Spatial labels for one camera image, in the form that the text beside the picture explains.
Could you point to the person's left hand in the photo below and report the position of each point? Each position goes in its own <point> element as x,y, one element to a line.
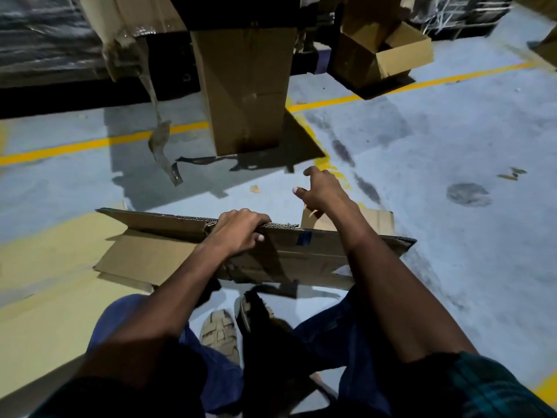
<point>237,232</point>

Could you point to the person's right hand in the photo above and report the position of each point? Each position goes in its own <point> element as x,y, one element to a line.
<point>328,193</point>

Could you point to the small carton with blue tape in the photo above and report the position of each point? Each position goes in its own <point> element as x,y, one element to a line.
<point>152,256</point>

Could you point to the brown cardboard box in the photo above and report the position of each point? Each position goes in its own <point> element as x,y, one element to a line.
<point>404,52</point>

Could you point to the pile of brown cardboard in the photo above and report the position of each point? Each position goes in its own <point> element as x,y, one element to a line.
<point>139,13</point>

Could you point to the person's right forearm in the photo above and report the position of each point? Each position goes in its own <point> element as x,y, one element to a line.
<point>400,296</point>

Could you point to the person's left forearm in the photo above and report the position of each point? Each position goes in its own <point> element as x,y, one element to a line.
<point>165,309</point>

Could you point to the person's right woven shoe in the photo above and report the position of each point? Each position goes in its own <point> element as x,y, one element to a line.
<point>246,309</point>

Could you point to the person's woven shoe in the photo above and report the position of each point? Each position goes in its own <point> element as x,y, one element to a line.
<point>219,333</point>
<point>246,309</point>

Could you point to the person's left woven shoe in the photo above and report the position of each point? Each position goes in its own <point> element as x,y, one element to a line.
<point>219,333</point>

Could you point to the upright brown cardboard sheet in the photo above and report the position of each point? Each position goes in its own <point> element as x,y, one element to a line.
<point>243,91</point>

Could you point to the person's blue jeans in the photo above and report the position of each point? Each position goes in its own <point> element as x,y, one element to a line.
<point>222,378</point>

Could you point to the hanging brown tape strip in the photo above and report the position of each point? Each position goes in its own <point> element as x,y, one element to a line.
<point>160,139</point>

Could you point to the small bluish block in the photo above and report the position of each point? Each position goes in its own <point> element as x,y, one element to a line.
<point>322,60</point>

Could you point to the torn tape scrap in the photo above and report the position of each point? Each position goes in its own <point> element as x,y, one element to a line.
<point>518,171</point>

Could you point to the large yellowish taped carton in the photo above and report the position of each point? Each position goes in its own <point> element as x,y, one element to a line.
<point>43,300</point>

